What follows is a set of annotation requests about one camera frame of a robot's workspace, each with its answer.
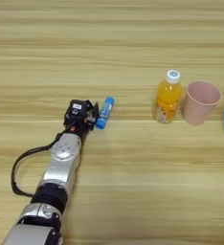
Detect orange juice bottle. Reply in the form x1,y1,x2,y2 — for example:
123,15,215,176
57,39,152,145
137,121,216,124
151,69,184,124

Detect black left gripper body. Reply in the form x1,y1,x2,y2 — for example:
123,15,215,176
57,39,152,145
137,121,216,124
64,108,97,142

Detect pink plastic cup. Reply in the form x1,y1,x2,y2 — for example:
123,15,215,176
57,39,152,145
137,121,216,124
181,79,223,126

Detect blue glue stick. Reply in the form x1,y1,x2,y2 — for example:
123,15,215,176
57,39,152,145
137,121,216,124
95,96,116,130

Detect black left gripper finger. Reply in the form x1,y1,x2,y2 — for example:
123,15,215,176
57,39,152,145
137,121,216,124
91,102,101,124
84,100,95,113

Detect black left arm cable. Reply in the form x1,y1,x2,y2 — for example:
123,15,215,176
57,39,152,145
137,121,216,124
10,125,75,198

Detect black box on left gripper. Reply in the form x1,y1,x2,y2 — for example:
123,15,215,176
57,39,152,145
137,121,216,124
69,100,88,119

